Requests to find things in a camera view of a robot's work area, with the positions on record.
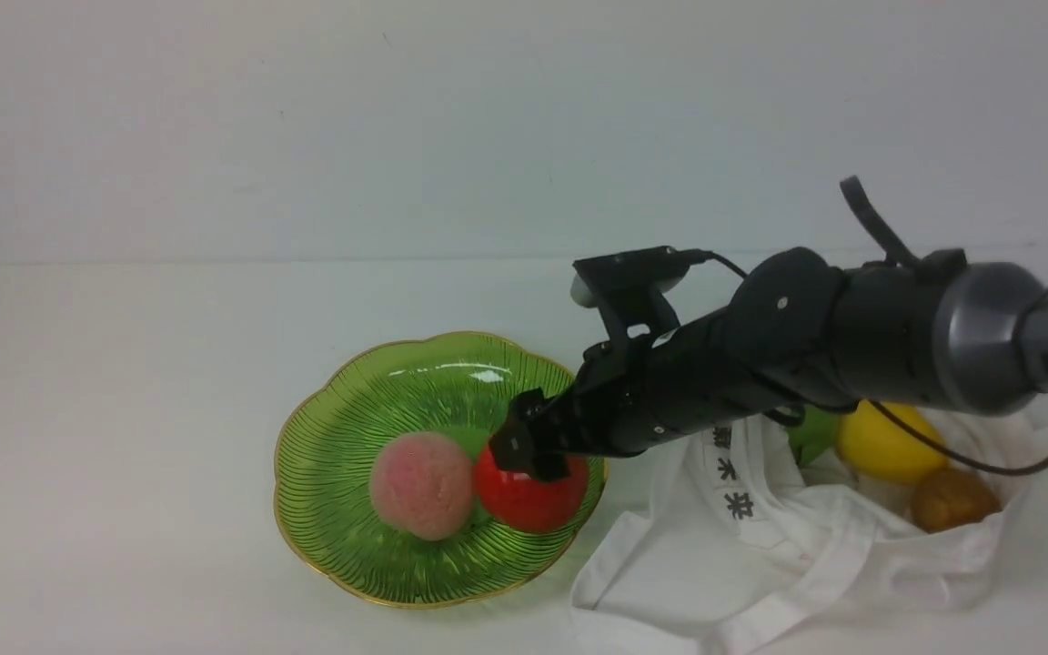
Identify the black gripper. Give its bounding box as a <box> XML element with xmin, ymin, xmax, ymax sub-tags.
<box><xmin>488</xmin><ymin>311</ymin><xmax>761</xmax><ymax>482</ymax></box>

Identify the red tomato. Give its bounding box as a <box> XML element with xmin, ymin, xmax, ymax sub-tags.
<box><xmin>473</xmin><ymin>447</ymin><xmax>590</xmax><ymax>534</ymax></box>

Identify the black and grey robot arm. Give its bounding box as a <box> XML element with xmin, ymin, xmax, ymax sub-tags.
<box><xmin>489</xmin><ymin>247</ymin><xmax>1048</xmax><ymax>481</ymax></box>

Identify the white cloth bag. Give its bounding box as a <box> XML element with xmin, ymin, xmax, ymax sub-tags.
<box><xmin>570</xmin><ymin>418</ymin><xmax>1031</xmax><ymax>654</ymax></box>

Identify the green glass plate gold rim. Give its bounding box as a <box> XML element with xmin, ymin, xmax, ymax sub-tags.
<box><xmin>272</xmin><ymin>331</ymin><xmax>609</xmax><ymax>610</ymax></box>

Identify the pink fuzzy peach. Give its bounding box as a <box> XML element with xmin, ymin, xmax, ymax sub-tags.
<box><xmin>368</xmin><ymin>432</ymin><xmax>477</xmax><ymax>542</ymax></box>

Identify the green leaf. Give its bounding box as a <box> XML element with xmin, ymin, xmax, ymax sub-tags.
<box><xmin>785</xmin><ymin>405</ymin><xmax>840</xmax><ymax>468</ymax></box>

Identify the yellow lemon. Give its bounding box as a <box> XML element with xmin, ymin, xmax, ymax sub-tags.
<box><xmin>836</xmin><ymin>402</ymin><xmax>949</xmax><ymax>488</ymax></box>

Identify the brown kiwi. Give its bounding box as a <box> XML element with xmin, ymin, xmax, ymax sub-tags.
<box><xmin>908</xmin><ymin>470</ymin><xmax>1003</xmax><ymax>532</ymax></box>

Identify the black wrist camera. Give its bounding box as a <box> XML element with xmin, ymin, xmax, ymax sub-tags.
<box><xmin>569</xmin><ymin>246</ymin><xmax>696</xmax><ymax>349</ymax></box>

